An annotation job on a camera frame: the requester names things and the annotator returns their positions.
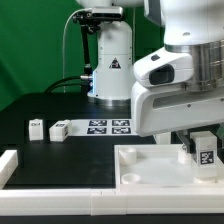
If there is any white square table top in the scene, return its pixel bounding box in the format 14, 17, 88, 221
114, 144, 224, 187

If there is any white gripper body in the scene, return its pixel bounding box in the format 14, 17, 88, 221
131, 46, 224, 136

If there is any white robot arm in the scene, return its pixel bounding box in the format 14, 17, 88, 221
128, 0, 224, 136

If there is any black cable bundle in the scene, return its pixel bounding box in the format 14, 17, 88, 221
43, 75, 83, 94

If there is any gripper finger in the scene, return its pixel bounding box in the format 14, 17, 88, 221
216, 123, 224, 148
176, 130, 195, 154

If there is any white U-shaped obstacle fence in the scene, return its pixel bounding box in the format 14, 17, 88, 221
0, 150, 224, 216

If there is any white marker sheet with tags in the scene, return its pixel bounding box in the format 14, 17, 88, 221
70, 119, 136, 136

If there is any grey cable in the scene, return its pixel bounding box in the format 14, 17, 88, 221
61, 8, 86, 94

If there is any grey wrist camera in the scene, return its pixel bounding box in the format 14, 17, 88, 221
92, 6, 123, 20

